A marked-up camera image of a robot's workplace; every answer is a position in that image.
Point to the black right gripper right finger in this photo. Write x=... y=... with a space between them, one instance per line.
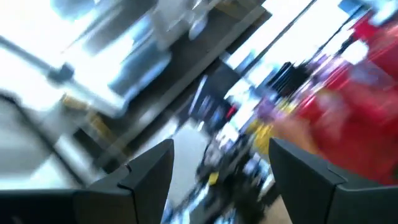
x=311 y=199

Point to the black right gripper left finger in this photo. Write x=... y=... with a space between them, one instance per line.
x=124 y=205

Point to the red squat vase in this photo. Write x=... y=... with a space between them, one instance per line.
x=357 y=124

